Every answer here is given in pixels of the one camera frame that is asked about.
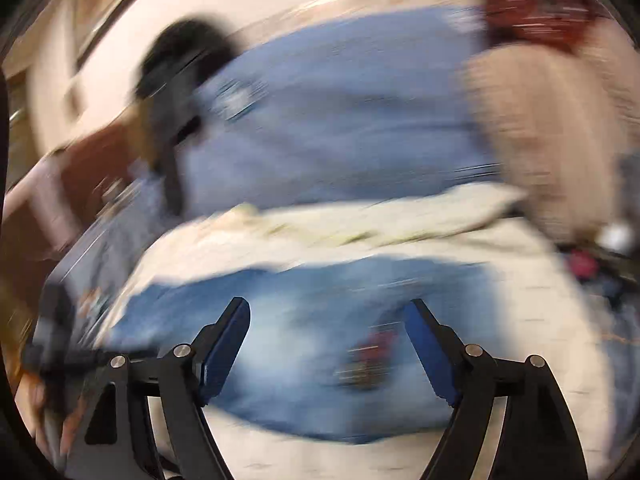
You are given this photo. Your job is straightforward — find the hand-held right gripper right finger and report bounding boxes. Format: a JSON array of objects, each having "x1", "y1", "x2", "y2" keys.
[{"x1": 404, "y1": 297, "x2": 588, "y2": 480}]

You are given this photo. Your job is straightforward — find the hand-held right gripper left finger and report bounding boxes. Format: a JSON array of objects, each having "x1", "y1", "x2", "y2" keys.
[{"x1": 65, "y1": 296, "x2": 251, "y2": 480}]

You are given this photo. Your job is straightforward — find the blue denim pants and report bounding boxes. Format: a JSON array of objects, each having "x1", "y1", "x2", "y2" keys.
[{"x1": 107, "y1": 255, "x2": 506, "y2": 443}]

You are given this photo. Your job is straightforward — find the blue plaid bed sheet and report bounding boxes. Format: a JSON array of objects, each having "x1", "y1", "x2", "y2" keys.
[{"x1": 50, "y1": 170, "x2": 176, "y2": 321}]

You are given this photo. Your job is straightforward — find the cream leaf-print quilt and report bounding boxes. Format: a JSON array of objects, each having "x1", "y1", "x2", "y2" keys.
[{"x1": 100, "y1": 182, "x2": 640, "y2": 480}]

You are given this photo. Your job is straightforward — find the red label bottle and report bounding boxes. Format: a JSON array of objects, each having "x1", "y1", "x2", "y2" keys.
[{"x1": 567, "y1": 245, "x2": 606, "y2": 283}]

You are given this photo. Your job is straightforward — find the beige striped floral pillow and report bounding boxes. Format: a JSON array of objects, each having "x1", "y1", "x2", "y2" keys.
[{"x1": 462, "y1": 20, "x2": 640, "y2": 246}]

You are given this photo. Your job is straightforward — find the blue plaid quilt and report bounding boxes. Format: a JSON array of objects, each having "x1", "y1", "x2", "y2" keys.
[{"x1": 175, "y1": 5, "x2": 501, "y2": 221}]

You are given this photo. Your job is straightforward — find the black fur-collar jacket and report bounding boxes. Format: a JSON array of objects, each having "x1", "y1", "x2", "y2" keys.
[{"x1": 132, "y1": 19, "x2": 236, "y2": 216}]

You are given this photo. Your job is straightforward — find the dark red cloth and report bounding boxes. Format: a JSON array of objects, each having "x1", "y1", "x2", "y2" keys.
[{"x1": 482, "y1": 0, "x2": 611, "y2": 53}]

